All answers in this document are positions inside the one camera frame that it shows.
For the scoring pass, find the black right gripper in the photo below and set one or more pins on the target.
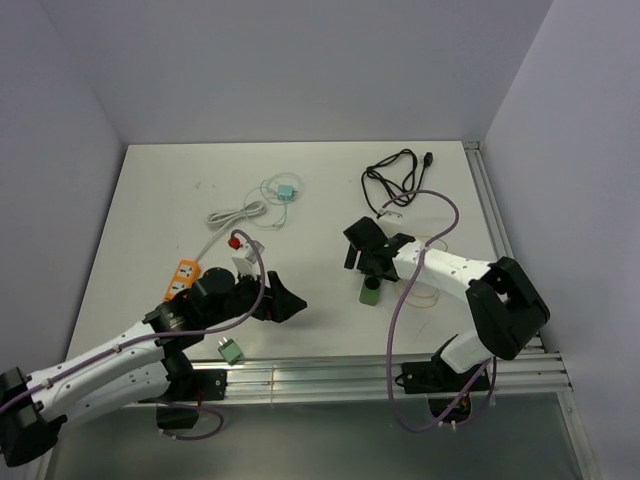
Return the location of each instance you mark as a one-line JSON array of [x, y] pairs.
[[351, 258]]

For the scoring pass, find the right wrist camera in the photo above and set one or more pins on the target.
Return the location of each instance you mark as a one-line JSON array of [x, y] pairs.
[[390, 217]]

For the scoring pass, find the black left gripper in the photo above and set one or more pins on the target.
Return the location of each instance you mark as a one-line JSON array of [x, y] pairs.
[[277, 294]]

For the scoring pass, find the green power strip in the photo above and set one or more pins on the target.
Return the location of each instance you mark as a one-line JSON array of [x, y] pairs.
[[370, 291]]

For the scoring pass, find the teal charger plug with cable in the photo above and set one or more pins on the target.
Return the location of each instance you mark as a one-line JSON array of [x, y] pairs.
[[266, 206]]

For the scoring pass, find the orange power strip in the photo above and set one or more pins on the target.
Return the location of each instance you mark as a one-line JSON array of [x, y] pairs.
[[185, 275]]

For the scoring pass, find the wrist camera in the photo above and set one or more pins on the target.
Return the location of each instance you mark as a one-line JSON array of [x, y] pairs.
[[244, 258], [390, 217]]

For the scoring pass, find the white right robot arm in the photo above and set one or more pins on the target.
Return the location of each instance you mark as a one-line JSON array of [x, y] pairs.
[[506, 309]]

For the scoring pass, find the green charger plug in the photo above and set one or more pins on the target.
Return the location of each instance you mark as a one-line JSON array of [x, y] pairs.
[[230, 351]]

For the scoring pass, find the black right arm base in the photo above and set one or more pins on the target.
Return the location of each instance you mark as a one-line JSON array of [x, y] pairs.
[[435, 377]]

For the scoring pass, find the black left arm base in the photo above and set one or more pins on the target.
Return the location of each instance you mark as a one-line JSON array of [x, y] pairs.
[[186, 402]]

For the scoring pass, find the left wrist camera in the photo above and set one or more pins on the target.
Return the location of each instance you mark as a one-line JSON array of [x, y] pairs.
[[244, 258]]

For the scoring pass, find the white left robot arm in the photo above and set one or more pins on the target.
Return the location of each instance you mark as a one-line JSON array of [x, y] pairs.
[[145, 362]]

